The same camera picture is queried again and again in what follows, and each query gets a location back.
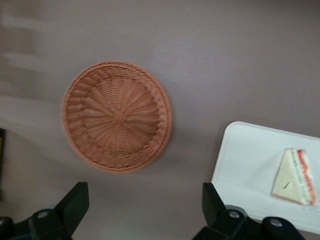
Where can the cream plastic tray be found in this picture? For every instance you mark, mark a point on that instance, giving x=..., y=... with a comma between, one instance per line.
x=250, y=155

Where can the triangle sandwich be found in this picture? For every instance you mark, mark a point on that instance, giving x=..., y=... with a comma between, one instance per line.
x=290, y=177

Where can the black control box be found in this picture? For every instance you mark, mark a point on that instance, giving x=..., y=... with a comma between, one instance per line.
x=2, y=162

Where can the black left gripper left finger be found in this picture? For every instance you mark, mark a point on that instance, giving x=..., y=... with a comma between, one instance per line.
x=62, y=215

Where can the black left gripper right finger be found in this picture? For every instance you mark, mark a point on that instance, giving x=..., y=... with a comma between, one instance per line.
x=220, y=220

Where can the round brown wicker basket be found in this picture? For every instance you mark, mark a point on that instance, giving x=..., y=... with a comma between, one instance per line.
x=117, y=117

